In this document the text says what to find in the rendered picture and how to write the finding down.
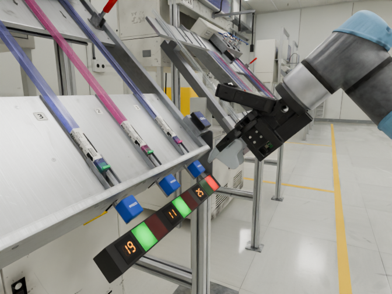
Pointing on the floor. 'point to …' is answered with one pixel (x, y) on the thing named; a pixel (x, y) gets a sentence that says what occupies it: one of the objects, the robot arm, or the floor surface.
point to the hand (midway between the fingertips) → (210, 155)
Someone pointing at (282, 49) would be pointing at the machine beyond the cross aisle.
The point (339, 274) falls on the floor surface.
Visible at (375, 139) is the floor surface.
